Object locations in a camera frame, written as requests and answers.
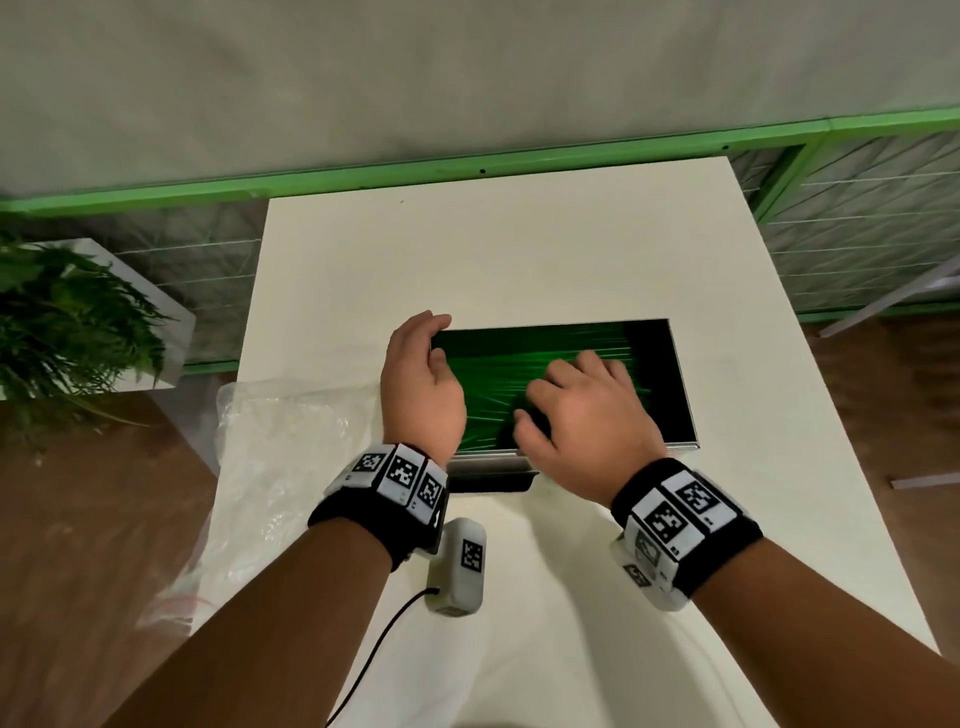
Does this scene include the person's right hand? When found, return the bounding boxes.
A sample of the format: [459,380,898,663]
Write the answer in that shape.
[513,348,669,510]

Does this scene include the person's left hand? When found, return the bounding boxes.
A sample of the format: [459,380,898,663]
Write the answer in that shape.
[380,310,468,464]

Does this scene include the green screen monitor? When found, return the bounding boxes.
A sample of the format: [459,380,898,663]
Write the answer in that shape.
[429,318,701,494]

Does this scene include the person's left forearm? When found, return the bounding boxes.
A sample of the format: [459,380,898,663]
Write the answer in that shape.
[105,517,393,728]

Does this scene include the person's right forearm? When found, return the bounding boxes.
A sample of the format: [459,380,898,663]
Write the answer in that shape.
[690,536,960,728]

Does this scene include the left wrist marker band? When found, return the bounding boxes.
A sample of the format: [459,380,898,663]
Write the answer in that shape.
[307,442,451,576]

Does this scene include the wrist marker band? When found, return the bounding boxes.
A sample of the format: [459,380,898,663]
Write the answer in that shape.
[608,457,765,614]
[307,442,451,576]

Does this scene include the right wrist marker band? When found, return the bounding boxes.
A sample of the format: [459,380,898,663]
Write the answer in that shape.
[608,457,765,614]

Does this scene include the clear plastic bag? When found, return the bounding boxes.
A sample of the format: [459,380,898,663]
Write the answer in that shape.
[148,377,385,639]

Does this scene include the green fern plant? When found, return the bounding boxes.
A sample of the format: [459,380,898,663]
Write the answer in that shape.
[0,231,172,445]

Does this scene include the grey metal bar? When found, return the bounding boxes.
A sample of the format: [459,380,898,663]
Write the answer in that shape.
[817,253,960,339]
[888,471,960,491]

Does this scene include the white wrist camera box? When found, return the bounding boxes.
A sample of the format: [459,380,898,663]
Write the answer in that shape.
[426,517,489,618]

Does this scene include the green metal fence frame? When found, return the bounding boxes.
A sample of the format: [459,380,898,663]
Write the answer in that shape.
[0,107,960,378]

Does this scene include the black cable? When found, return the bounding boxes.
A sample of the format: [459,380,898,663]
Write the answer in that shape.
[325,586,444,728]

